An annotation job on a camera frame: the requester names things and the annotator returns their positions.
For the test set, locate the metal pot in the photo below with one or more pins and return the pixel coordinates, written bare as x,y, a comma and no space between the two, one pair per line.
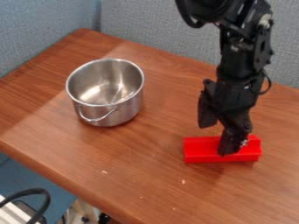
106,90

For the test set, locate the red plastic block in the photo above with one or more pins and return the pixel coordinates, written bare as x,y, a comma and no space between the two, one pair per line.
201,150

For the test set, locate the black chair frame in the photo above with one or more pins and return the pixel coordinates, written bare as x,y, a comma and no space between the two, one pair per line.
17,212

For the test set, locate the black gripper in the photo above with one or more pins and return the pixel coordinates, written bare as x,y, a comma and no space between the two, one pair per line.
226,100

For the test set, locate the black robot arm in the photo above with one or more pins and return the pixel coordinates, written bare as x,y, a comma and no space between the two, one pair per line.
245,22

